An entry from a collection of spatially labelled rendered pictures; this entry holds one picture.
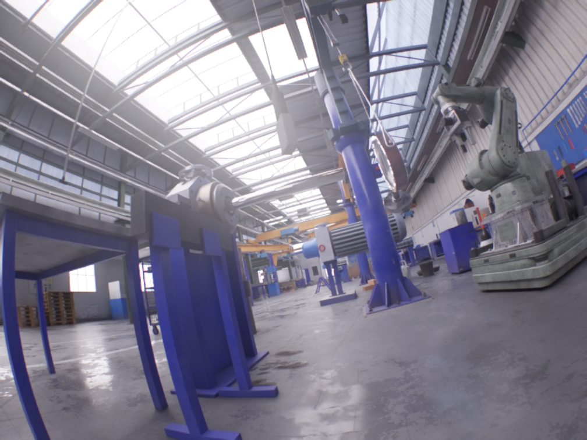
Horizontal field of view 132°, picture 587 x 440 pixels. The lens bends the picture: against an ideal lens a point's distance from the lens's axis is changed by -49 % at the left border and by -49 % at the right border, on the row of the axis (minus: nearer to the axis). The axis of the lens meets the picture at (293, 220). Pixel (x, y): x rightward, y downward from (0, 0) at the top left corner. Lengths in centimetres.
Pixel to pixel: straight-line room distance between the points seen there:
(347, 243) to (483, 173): 328
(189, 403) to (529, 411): 98
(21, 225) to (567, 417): 162
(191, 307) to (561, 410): 151
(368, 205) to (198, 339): 233
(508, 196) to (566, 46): 346
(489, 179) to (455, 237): 212
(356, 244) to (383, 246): 205
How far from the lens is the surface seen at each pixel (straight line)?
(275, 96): 91
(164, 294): 85
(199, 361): 142
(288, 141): 77
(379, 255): 293
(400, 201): 175
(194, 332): 139
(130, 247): 129
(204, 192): 162
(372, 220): 296
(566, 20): 505
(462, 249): 425
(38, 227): 105
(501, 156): 215
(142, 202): 85
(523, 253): 194
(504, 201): 226
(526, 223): 212
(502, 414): 83
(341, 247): 495
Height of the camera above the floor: 51
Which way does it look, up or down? 14 degrees up
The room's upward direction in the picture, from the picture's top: 12 degrees counter-clockwise
